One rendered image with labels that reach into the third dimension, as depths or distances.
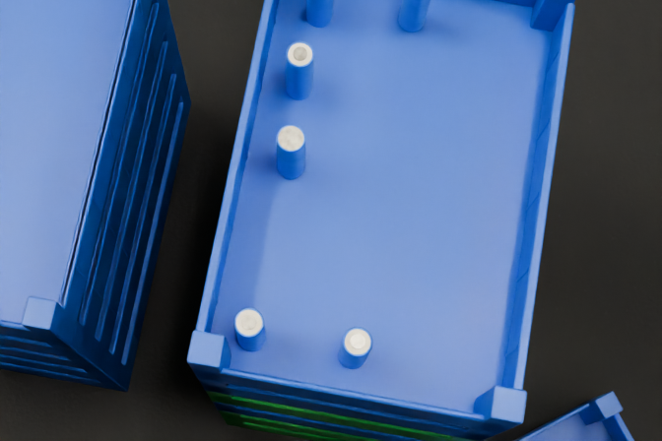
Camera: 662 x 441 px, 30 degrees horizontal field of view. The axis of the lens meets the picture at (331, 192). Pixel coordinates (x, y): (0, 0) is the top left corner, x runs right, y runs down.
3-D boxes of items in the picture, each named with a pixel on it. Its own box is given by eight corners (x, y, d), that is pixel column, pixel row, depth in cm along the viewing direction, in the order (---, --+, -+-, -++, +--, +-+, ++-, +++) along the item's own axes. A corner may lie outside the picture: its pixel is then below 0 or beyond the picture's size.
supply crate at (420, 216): (281, -41, 88) (280, -95, 80) (562, 9, 87) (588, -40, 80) (194, 377, 80) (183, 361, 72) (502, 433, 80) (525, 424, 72)
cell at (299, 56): (289, 73, 85) (289, 36, 79) (314, 77, 85) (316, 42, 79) (284, 97, 84) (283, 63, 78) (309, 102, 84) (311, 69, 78)
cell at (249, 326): (240, 321, 80) (236, 304, 74) (268, 326, 80) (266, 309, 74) (235, 348, 80) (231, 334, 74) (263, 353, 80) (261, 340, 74)
